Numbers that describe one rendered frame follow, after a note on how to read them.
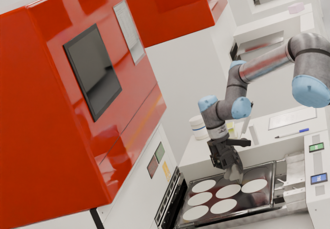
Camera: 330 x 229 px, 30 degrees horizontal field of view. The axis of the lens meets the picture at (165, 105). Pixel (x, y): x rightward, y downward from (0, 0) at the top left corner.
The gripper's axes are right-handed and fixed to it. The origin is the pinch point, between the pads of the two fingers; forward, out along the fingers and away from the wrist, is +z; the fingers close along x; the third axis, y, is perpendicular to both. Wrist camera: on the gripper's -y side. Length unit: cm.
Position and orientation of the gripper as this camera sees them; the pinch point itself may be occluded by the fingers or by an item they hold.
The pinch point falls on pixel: (240, 179)
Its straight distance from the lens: 238.5
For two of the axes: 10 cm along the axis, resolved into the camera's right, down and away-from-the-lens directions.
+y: -8.2, 4.2, -4.0
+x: 4.6, 0.7, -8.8
